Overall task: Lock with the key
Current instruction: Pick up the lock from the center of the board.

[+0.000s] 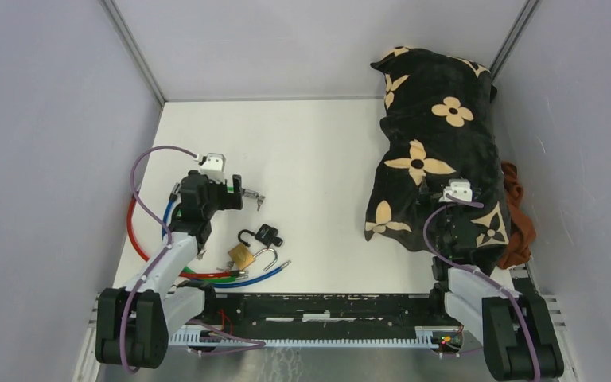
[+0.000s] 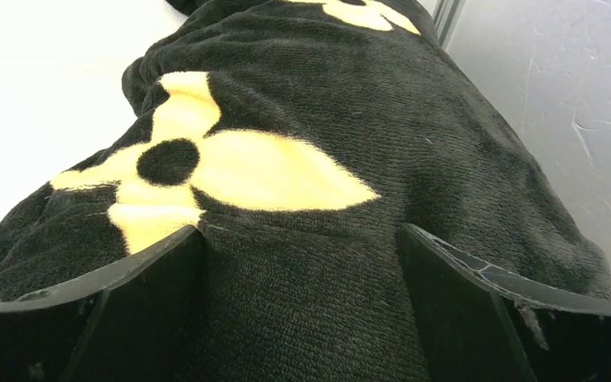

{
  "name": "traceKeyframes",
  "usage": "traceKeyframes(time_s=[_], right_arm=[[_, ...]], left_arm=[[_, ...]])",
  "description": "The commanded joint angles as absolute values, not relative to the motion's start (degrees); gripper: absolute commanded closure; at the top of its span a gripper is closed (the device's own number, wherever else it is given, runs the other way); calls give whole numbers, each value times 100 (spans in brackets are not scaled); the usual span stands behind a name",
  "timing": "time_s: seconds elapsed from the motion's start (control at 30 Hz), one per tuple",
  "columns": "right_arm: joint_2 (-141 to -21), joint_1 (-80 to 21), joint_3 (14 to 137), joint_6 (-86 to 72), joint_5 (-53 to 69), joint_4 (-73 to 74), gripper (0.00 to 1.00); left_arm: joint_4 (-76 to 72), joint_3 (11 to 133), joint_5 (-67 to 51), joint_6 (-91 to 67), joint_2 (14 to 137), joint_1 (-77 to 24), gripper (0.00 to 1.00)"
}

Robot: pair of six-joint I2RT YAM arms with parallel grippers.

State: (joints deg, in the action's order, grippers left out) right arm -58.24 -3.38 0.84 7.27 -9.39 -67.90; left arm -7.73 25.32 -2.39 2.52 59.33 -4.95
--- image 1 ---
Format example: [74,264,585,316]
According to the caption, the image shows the silver keys of green lock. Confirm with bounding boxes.
[242,189,265,211]

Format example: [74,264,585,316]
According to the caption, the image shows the black padlock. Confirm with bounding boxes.
[237,224,284,248]

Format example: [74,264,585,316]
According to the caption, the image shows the green cable lock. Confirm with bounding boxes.
[163,201,246,284]

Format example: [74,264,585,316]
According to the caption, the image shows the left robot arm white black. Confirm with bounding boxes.
[95,170,243,372]

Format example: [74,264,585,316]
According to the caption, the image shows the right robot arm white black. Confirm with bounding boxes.
[422,204,566,381]

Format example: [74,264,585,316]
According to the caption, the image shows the brass padlock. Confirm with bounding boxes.
[228,244,278,272]

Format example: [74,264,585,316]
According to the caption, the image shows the brown cloth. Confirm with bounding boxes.
[497,161,536,269]

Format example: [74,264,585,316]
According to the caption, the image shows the black floral pillow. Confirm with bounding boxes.
[364,46,511,274]

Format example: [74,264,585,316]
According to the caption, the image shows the blue cable lock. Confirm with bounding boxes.
[163,183,291,289]

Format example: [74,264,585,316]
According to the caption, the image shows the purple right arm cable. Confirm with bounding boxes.
[422,199,543,382]

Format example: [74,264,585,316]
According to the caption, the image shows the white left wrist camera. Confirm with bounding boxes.
[200,153,226,184]

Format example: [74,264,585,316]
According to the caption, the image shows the red cable lock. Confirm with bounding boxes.
[126,196,240,280]

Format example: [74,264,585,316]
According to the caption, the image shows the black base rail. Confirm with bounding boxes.
[169,292,465,353]

